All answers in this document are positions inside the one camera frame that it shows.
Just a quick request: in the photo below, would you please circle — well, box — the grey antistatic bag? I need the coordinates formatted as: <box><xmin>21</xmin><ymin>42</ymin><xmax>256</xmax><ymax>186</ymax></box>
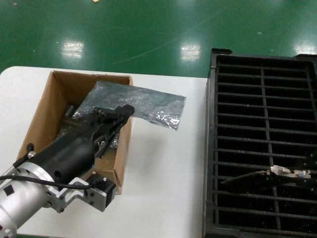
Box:
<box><xmin>72</xmin><ymin>79</ymin><xmax>187</xmax><ymax>132</ymax></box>

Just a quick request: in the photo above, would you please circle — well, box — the bagged graphics card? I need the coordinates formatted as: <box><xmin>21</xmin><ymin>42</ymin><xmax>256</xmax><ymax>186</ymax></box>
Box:
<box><xmin>58</xmin><ymin>104</ymin><xmax>122</xmax><ymax>152</ymax></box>

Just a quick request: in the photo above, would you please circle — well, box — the black slotted plastic container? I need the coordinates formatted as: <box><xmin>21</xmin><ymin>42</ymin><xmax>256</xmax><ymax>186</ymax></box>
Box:
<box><xmin>203</xmin><ymin>48</ymin><xmax>317</xmax><ymax>238</ymax></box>

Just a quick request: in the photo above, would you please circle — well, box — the graphics card with silver bracket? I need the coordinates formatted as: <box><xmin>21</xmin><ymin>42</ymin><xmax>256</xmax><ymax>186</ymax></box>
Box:
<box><xmin>219</xmin><ymin>165</ymin><xmax>313</xmax><ymax>186</ymax></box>

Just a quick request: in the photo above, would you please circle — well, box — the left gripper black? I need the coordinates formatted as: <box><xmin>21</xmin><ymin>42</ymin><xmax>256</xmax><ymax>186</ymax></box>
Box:
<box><xmin>31</xmin><ymin>105</ymin><xmax>136</xmax><ymax>186</ymax></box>

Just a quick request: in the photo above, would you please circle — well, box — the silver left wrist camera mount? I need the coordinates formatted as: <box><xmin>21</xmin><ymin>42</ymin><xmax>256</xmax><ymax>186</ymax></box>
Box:
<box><xmin>48</xmin><ymin>172</ymin><xmax>117</xmax><ymax>214</ymax></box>

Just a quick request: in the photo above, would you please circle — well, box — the brown cardboard box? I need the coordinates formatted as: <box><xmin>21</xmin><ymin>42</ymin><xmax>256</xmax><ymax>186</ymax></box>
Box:
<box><xmin>15</xmin><ymin>71</ymin><xmax>137</xmax><ymax>196</ymax></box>

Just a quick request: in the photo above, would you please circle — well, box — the black left camera cable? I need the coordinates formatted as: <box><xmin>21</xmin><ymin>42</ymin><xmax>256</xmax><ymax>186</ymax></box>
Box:
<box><xmin>0</xmin><ymin>175</ymin><xmax>100</xmax><ymax>191</ymax></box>

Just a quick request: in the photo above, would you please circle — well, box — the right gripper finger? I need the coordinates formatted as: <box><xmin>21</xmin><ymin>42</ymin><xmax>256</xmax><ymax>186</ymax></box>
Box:
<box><xmin>293</xmin><ymin>173</ymin><xmax>317</xmax><ymax>192</ymax></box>
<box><xmin>303</xmin><ymin>151</ymin><xmax>317</xmax><ymax>172</ymax></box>

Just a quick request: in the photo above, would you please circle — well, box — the black left gripper connector cable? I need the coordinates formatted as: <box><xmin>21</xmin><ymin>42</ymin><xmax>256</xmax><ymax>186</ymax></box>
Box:
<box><xmin>0</xmin><ymin>143</ymin><xmax>36</xmax><ymax>178</ymax></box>

